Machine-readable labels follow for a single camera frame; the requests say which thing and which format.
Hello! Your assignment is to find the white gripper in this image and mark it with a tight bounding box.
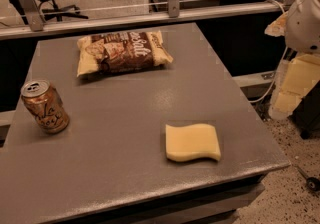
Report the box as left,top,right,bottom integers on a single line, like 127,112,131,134
264,0,320,120

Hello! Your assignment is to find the orange soda can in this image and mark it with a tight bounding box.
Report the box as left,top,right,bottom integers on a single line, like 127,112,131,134
21,79,69,134

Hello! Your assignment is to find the yellow sponge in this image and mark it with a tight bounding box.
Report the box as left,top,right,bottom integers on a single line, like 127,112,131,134
166,124,221,162

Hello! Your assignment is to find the black caster wheel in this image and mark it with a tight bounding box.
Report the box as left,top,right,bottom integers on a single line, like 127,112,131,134
297,166,320,192

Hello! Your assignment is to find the brown and yellow chip bag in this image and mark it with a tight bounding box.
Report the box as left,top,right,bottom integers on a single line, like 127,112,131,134
77,31,173,76

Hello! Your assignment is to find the metal guard rail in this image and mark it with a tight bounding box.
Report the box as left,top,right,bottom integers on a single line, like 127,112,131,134
0,0,320,41

